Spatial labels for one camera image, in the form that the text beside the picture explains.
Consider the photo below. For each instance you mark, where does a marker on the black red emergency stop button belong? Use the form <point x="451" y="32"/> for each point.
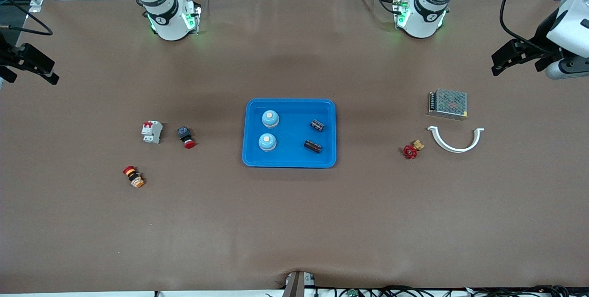
<point x="186" y="138"/>

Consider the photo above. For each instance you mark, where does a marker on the white half-round pipe clamp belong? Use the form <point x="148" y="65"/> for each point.
<point x="455" y="149"/>

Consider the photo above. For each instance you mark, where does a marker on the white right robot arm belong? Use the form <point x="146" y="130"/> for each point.
<point x="168" y="16"/>

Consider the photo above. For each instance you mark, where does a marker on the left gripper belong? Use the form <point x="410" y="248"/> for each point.
<point x="539" y="44"/>

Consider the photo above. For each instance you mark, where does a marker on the blue dome bell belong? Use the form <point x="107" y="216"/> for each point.
<point x="270" y="119"/>
<point x="267" y="142"/>

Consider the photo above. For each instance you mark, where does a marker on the metal mesh power supply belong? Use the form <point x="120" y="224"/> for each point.
<point x="448" y="103"/>

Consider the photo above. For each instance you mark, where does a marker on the red yellow orange push button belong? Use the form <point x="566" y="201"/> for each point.
<point x="133" y="176"/>

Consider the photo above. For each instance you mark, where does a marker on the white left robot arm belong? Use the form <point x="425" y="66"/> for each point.
<point x="423" y="16"/>

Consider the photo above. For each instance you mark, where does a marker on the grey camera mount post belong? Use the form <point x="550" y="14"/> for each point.
<point x="294" y="285"/>

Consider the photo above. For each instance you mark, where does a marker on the blue plastic tray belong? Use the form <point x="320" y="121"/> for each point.
<point x="294" y="154"/>

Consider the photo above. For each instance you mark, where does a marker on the dark brown cylindrical capacitor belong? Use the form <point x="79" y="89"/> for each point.
<point x="317" y="125"/>
<point x="313" y="146"/>

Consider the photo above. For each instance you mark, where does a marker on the white circuit breaker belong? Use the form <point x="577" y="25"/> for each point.
<point x="152" y="132"/>

